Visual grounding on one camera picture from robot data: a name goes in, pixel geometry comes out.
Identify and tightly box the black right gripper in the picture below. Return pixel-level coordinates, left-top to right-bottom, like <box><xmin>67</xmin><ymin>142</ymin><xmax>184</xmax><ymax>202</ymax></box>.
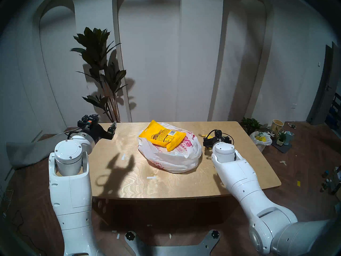
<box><xmin>203</xmin><ymin>135</ymin><xmax>233</xmax><ymax>150</ymax></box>

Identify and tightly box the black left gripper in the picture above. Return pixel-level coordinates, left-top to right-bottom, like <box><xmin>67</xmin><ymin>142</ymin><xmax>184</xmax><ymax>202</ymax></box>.
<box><xmin>80</xmin><ymin>114</ymin><xmax>117</xmax><ymax>147</ymax></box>

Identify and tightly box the yellow snack bag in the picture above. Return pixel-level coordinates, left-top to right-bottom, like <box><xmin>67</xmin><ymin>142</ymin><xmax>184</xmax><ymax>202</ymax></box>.
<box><xmin>138</xmin><ymin>120</ymin><xmax>187</xmax><ymax>152</ymax></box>

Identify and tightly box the white red-printed plastic bag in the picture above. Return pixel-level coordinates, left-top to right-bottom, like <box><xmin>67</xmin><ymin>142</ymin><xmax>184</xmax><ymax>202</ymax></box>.
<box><xmin>137</xmin><ymin>122</ymin><xmax>202</xmax><ymax>174</ymax></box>

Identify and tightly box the white bag-lined waste bin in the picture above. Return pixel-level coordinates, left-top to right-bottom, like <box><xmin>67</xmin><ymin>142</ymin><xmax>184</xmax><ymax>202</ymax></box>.
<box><xmin>249</xmin><ymin>131</ymin><xmax>273</xmax><ymax>153</ymax></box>

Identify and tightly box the small bushy green plant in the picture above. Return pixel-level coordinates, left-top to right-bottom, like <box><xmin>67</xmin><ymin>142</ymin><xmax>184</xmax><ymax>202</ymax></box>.
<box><xmin>239</xmin><ymin>117</ymin><xmax>263</xmax><ymax>136</ymax></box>

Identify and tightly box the light wooden table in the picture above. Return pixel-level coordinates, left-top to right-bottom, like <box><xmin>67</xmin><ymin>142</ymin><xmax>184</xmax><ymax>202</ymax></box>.
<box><xmin>88</xmin><ymin>121</ymin><xmax>282</xmax><ymax>226</ymax></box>

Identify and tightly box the beige ceramic pot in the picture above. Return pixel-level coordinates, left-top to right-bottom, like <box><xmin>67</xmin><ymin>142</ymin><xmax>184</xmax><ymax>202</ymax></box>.
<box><xmin>271</xmin><ymin>119</ymin><xmax>285</xmax><ymax>133</ymax></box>

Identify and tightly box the tall dark-leaved potted plant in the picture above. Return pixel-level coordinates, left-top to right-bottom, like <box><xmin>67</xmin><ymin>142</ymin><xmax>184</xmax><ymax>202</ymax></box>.
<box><xmin>70</xmin><ymin>27</ymin><xmax>129</xmax><ymax>123</ymax></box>

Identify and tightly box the dark floor mat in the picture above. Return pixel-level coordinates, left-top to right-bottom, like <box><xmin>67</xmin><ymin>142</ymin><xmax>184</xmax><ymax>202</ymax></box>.
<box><xmin>271</xmin><ymin>139</ymin><xmax>292</xmax><ymax>154</ymax></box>

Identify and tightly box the grey cloth on floor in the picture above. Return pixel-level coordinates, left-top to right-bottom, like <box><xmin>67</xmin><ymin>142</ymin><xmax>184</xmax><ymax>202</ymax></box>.
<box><xmin>6</xmin><ymin>127</ymin><xmax>80</xmax><ymax>170</ymax></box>

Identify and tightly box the teal watering can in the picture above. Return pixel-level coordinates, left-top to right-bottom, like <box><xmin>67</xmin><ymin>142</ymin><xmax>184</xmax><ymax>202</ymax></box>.
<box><xmin>283</xmin><ymin>130</ymin><xmax>295</xmax><ymax>146</ymax></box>

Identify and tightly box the dark grey door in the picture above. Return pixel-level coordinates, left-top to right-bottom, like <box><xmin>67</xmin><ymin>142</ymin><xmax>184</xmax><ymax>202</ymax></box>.
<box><xmin>306</xmin><ymin>42</ymin><xmax>340</xmax><ymax>125</ymax></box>

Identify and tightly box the small bottles and clutter pile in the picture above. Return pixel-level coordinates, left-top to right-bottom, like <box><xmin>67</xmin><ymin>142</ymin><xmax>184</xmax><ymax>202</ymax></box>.
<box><xmin>321</xmin><ymin>166</ymin><xmax>341</xmax><ymax>194</ymax></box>

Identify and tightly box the dark shelf rack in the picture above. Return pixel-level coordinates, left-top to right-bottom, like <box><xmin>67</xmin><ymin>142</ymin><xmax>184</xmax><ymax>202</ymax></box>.
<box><xmin>325</xmin><ymin>93</ymin><xmax>341</xmax><ymax>131</ymax></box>

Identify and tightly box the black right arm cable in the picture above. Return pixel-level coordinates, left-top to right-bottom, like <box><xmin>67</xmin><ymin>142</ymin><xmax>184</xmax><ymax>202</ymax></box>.
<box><xmin>206</xmin><ymin>129</ymin><xmax>235</xmax><ymax>145</ymax></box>

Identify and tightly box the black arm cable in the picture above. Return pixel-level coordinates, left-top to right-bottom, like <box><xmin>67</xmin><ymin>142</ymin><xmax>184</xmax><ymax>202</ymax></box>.
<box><xmin>57</xmin><ymin>127</ymin><xmax>80</xmax><ymax>140</ymax></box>
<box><xmin>206</xmin><ymin>129</ymin><xmax>235</xmax><ymax>145</ymax></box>

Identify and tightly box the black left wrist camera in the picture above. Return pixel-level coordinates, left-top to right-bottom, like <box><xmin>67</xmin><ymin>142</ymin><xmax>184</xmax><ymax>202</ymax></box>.
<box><xmin>77</xmin><ymin>114</ymin><xmax>94</xmax><ymax>128</ymax></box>

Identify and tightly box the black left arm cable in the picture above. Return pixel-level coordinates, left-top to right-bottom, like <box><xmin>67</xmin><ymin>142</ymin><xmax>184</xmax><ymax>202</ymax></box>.
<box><xmin>57</xmin><ymin>127</ymin><xmax>80</xmax><ymax>140</ymax></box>

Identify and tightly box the grey metal robot base plate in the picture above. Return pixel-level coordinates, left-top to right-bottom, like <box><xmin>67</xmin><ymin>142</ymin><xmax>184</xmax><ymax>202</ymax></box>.
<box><xmin>125</xmin><ymin>230</ymin><xmax>221</xmax><ymax>256</ymax></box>

